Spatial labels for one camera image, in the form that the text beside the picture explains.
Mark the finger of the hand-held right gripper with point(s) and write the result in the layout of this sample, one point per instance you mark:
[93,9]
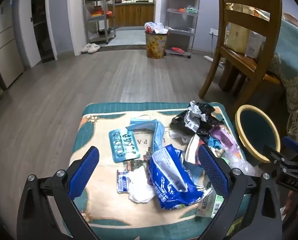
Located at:
[273,153]
[292,143]

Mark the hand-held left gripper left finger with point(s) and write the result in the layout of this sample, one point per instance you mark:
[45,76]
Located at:
[84,172]

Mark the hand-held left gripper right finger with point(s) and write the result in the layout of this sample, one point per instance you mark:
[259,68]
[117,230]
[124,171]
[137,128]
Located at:
[213,172]

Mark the clear plastic bag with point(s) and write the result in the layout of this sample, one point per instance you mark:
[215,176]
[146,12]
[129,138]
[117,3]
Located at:
[241,165]

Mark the teal bin with cream rim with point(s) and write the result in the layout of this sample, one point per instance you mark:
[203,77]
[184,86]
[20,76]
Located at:
[256,130]

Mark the small blue scrap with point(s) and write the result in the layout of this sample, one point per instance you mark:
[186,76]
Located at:
[215,142]

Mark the white paper packet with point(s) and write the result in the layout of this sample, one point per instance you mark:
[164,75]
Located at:
[191,150]

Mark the green white carton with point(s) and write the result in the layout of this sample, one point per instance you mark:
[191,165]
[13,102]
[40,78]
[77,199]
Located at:
[208,205]

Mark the purple wrapper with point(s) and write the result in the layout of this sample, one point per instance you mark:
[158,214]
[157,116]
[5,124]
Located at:
[223,135]

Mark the small blue white sachet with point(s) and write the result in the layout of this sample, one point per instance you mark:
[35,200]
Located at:
[122,182]

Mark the blue foil packet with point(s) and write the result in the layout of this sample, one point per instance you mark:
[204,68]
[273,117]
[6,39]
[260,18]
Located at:
[168,180]

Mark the teal pill blister pack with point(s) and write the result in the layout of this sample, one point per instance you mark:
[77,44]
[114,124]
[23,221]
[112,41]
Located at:
[121,145]

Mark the dark printed wrapper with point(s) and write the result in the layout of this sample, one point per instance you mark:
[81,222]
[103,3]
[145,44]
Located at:
[136,165]

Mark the white tissue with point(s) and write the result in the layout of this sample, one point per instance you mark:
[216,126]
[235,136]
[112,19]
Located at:
[139,187]

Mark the black plastic bag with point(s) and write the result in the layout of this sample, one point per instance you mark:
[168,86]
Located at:
[206,108]

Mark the blue face mask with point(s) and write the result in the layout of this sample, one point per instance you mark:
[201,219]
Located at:
[158,135]

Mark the floral trash can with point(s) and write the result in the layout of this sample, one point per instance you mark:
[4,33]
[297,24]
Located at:
[155,45]

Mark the teal printed cushion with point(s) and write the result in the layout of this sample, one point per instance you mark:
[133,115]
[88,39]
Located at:
[101,120]

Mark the wooden chair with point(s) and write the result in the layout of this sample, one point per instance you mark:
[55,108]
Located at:
[238,60]
[272,78]

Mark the teal tablecloth with lace trim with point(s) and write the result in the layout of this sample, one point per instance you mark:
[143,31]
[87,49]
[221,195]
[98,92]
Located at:
[293,55]

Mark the white labelled bag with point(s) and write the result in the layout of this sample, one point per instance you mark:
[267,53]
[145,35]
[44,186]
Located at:
[255,45]

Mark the white power strip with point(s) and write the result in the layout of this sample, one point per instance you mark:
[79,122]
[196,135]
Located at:
[210,58]

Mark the yellow bag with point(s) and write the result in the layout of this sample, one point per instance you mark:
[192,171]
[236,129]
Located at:
[238,35]

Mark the red packet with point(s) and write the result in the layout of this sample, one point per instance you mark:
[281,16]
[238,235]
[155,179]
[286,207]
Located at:
[177,49]

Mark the dark shelf unit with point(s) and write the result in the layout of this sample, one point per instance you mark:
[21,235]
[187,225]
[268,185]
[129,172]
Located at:
[42,42]

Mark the black pan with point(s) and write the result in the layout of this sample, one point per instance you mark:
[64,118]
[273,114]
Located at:
[105,31]

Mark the grey plastic shelf cart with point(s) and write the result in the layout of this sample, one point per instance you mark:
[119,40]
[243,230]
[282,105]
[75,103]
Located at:
[181,31]

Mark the white cabinet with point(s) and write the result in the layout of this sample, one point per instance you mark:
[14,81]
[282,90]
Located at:
[6,42]

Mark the metal shelf rack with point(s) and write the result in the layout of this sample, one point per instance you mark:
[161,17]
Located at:
[96,18]

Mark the red orange containers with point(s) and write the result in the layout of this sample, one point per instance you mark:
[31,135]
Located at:
[101,12]

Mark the wooden kitchen counter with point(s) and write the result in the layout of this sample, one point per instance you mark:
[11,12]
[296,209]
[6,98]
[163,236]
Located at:
[134,15]

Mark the white wall socket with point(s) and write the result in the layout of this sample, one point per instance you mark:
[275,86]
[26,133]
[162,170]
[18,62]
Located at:
[213,32]

